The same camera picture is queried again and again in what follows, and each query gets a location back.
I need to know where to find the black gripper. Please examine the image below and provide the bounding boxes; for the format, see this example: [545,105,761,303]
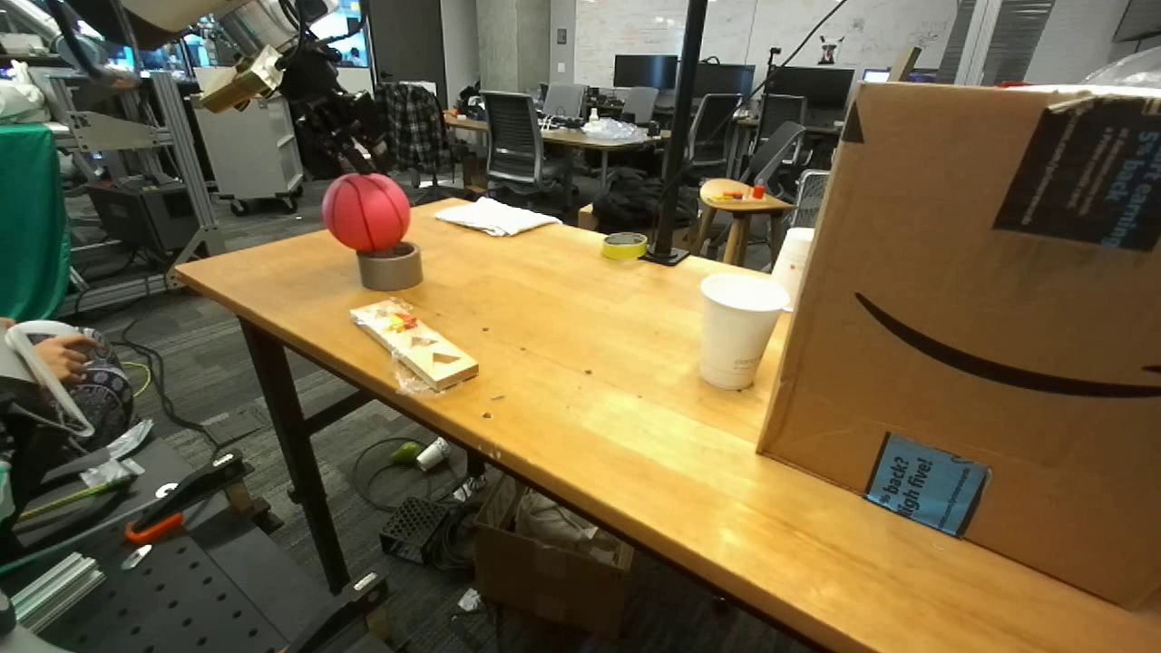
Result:
[283,39,349,115]

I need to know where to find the pink ribbed rubber ball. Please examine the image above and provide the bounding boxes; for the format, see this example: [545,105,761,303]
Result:
[318,172,415,257]

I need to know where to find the plain white paper cup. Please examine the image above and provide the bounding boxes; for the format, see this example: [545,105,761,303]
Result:
[696,271,790,391]

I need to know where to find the person bare hand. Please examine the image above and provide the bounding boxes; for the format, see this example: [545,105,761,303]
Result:
[31,333,94,385]

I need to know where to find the white rolling cabinet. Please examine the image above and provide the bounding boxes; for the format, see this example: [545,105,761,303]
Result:
[193,87,303,219]

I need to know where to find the plaid shirt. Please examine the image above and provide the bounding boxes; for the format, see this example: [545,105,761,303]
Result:
[368,78,453,185]

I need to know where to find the grey mesh office chair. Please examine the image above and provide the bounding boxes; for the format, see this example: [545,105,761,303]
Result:
[481,90,549,190]

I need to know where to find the white paper sheet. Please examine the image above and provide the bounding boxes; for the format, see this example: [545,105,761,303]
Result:
[432,197,563,240]

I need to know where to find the wooden shape puzzle board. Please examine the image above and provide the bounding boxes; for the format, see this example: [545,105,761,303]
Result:
[349,295,481,391]

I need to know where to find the green cloth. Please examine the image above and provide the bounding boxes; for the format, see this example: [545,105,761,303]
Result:
[0,124,72,322]

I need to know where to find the black computer monitor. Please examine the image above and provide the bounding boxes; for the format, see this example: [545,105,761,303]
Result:
[609,50,682,96]

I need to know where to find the black vertical pole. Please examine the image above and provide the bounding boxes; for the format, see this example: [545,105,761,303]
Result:
[648,0,712,268]

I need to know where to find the round wooden stool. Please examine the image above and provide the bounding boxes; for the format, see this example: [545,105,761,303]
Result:
[692,173,793,268]

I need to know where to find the black perforated metal plate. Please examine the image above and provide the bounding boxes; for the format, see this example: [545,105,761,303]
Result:
[48,538,293,653]

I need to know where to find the small brown cardboard box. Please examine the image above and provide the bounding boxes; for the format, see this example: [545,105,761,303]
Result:
[470,503,638,647]

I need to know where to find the large cardboard shipping box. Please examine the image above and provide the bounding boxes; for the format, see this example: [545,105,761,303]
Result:
[753,78,1161,611]

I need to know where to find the wrist camera on yellow mount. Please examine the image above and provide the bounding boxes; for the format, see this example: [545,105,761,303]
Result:
[193,46,291,115]

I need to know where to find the grey duct tape roll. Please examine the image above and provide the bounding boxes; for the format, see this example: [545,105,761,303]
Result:
[354,240,429,295]

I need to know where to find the black metal table frame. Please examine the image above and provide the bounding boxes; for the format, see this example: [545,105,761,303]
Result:
[231,321,393,621]

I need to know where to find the orange handled pliers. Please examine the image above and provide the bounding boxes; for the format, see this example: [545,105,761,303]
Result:
[123,511,193,552]

